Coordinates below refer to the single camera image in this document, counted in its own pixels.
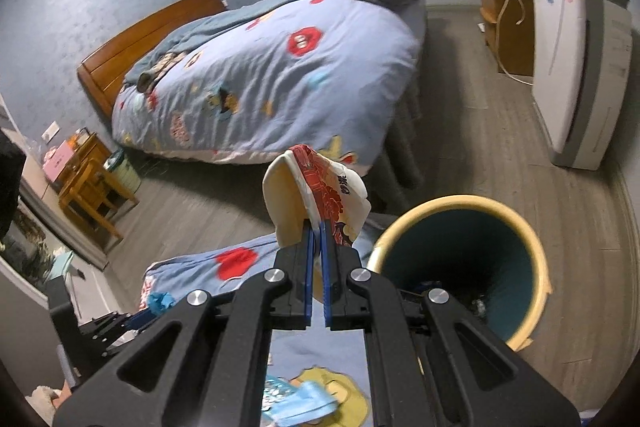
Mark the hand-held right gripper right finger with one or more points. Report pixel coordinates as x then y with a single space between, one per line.
327 277

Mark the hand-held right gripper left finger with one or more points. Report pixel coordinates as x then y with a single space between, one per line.
309 277

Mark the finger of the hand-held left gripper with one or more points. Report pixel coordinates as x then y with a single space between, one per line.
142 318

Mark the turquoise wrapper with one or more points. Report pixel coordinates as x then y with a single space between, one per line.
160 302

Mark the red white paper cup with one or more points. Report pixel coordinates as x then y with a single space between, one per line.
282 197

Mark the blue face mask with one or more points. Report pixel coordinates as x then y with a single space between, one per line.
310 399

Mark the yellow rimmed teal waste bin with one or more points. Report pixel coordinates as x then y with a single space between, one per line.
475 247

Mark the person's left forearm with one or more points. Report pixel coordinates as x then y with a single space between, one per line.
42 397

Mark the light blue container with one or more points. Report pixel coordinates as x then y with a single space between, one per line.
62 264

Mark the blue cartoon cloth work surface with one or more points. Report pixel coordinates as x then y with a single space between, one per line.
240 264

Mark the wooden stool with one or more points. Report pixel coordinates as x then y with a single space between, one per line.
87 202

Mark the pale green lidded bucket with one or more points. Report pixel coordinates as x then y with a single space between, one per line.
122 177

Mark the pink box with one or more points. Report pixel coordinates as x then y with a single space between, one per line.
57 162

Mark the wooden nightstand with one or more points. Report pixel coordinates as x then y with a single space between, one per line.
87 149

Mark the bed with blue cartoon quilt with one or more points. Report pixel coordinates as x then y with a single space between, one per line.
275 82

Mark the plaid cloth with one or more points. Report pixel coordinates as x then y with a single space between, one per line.
165 63

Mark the wooden headboard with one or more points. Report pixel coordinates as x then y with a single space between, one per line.
135 47

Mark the wooden cabinet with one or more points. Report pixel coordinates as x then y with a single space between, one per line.
510 37

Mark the white air purifier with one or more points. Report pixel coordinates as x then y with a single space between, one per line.
565 72

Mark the white wall socket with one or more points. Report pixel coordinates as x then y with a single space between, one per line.
50 132

